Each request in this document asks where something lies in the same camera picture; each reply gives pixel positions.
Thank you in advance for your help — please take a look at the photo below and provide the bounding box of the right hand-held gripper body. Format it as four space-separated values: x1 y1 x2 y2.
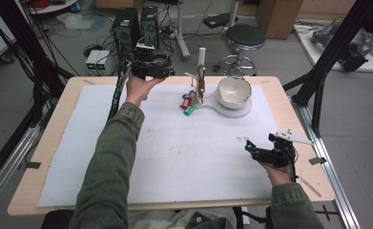
259 128 315 169

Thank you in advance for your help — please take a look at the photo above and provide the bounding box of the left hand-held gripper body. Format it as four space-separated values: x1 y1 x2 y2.
130 42 173 80

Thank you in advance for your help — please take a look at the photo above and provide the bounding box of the colourful key tags bunch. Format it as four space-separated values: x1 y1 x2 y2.
178 90 197 117

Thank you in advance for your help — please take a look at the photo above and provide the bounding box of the white key stand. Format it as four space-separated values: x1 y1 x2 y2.
185 47 253 119

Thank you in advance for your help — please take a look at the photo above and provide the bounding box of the person's right hand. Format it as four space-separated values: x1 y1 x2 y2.
259 160 296 188

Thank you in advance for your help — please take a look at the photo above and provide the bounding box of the person's left hand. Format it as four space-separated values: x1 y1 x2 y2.
125 74 166 108

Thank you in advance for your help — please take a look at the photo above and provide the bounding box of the white desk leg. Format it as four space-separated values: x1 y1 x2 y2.
228 0 239 29
174 0 192 62

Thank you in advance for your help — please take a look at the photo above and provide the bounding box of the thin wooden stick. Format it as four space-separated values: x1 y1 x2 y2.
298 176 322 198

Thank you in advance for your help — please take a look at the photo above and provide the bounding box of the black computer tower, green label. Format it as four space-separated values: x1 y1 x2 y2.
112 8 142 49

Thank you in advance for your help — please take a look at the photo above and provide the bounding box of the white power supply box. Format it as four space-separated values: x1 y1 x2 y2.
85 50 101 75
95 50 113 75

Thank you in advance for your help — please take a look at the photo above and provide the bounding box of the white eggshell-shaped bowl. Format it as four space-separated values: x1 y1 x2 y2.
216 76 253 110

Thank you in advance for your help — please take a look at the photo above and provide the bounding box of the white foam mat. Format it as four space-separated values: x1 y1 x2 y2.
37 84 279 208

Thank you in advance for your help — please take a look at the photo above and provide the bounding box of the black flat device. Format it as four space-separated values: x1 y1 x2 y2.
202 12 239 30

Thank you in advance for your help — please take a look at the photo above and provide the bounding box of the black round stool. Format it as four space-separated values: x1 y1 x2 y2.
220 24 267 77

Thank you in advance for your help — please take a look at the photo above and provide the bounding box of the person's lap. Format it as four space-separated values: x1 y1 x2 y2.
126 206 239 229

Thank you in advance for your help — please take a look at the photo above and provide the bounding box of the white round table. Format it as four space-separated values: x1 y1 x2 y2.
28 0 79 15

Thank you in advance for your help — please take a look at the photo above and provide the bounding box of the cardboard box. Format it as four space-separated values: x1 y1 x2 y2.
256 0 305 40

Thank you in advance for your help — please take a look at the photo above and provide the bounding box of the grey machine on white board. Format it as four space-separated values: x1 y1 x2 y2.
293 22 373 74

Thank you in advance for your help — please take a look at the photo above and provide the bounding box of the thin black cable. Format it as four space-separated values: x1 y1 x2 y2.
287 149 299 184

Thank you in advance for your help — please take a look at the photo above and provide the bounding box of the black cable chain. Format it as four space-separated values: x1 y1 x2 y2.
107 72 129 122

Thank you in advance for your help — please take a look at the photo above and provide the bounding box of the aluminium rail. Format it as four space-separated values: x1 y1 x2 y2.
290 94 363 229
0 127 41 218

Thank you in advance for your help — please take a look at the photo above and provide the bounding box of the black frame strut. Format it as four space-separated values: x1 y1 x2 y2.
282 0 373 138

